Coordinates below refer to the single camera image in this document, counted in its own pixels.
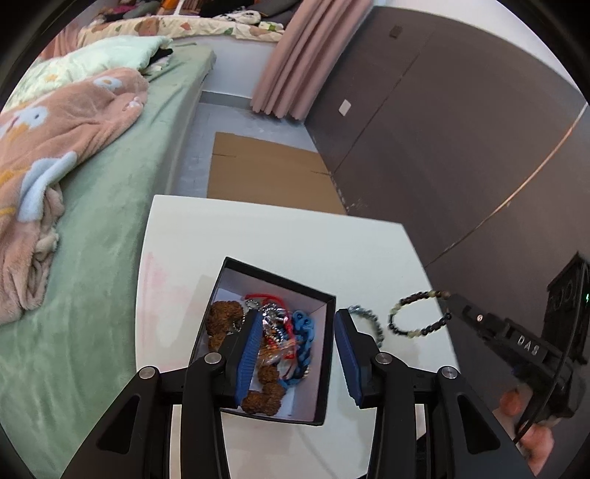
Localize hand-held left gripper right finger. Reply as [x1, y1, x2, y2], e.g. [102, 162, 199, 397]
[334, 308, 535, 479]

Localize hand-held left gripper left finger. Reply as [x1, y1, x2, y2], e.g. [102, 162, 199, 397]
[60, 310, 264, 479]

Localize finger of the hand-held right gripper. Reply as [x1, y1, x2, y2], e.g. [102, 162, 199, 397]
[446, 294, 512, 351]

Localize grey bead bracelet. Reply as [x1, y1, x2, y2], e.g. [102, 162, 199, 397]
[347, 304, 385, 348]

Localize brown seed bead bracelet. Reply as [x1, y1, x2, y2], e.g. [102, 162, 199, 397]
[205, 300, 289, 417]

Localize silver chain bracelet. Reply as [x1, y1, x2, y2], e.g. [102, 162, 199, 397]
[244, 298, 287, 342]

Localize blue chain bracelet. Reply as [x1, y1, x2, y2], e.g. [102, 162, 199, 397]
[277, 311, 319, 385]

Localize black and pale bead bracelet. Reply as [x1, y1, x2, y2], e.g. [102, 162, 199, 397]
[388, 289, 455, 339]

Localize red cord bracelet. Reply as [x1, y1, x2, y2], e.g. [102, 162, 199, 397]
[244, 291, 296, 369]

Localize black gift box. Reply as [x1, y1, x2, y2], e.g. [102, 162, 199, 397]
[188, 256, 337, 427]

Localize person's right hand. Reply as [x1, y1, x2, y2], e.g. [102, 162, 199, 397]
[491, 387, 556, 477]

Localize white table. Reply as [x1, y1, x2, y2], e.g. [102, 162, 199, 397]
[136, 194, 462, 479]

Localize bed with green sheet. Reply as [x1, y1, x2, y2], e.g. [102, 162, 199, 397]
[0, 41, 217, 479]

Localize flat cardboard sheet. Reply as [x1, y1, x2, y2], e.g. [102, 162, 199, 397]
[206, 132, 347, 215]

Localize narrow pink curtain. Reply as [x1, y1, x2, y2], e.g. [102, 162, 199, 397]
[251, 0, 374, 121]

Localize pink floral blanket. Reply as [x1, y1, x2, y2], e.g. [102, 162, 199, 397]
[0, 67, 150, 323]

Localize printed window seat cushion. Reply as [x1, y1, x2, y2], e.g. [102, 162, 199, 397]
[76, 9, 287, 47]

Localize pale green quilt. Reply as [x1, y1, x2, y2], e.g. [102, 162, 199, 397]
[14, 36, 173, 99]

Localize plush toys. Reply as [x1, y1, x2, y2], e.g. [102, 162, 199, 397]
[104, 0, 160, 20]

